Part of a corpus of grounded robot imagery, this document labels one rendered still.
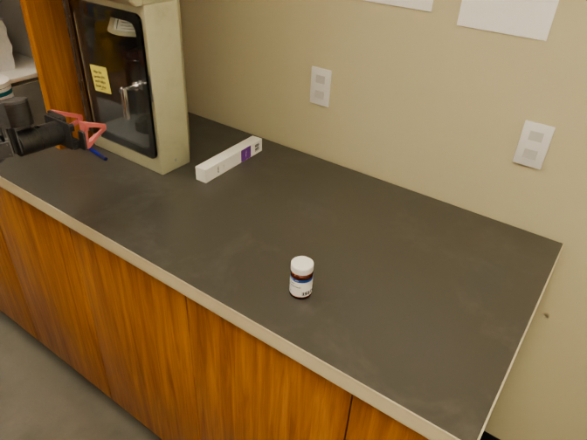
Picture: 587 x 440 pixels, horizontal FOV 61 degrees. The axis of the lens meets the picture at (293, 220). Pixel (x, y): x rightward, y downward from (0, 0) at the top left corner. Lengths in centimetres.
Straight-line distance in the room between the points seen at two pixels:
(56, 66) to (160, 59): 39
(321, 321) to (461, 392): 29
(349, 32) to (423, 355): 91
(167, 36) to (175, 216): 47
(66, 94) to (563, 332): 163
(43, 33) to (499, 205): 136
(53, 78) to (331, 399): 121
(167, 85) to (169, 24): 16
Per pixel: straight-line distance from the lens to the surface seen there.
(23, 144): 129
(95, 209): 141
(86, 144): 132
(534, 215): 147
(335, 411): 110
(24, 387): 230
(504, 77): 136
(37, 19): 165
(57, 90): 171
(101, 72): 157
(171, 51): 145
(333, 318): 104
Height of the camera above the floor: 167
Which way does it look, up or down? 34 degrees down
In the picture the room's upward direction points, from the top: 3 degrees clockwise
